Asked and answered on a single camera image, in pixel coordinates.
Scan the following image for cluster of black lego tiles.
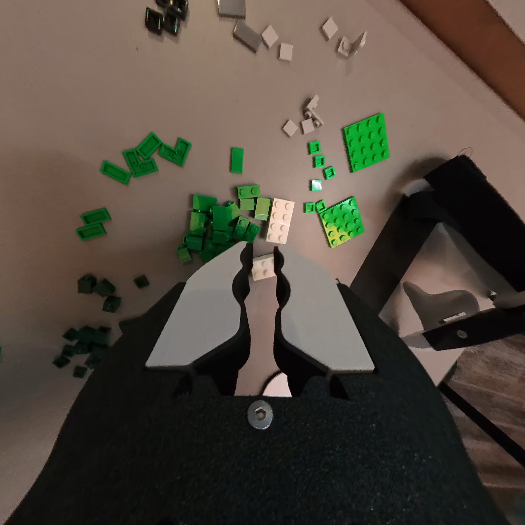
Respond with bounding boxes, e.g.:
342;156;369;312
144;0;190;37

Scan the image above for bright green square lego plate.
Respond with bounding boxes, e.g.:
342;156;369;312
342;112;391;174
317;196;366;249

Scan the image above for short white lego brick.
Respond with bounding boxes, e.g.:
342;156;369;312
251;253;276;282

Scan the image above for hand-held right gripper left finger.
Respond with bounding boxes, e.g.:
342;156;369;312
145;240;252;385

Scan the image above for group of small square tiles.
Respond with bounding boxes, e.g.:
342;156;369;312
304;140;338;215

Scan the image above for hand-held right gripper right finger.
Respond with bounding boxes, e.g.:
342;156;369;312
273;245;376;385

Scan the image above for scattered light grey lego pieces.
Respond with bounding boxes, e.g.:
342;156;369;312
217;0;368;139

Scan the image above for pile of dark green bricks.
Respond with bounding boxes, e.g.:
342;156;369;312
52;273;150;380

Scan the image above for group of bright green tiles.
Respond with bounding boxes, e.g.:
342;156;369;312
76;131;245;243

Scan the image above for black and grey stand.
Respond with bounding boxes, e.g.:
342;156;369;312
403;155;525;352

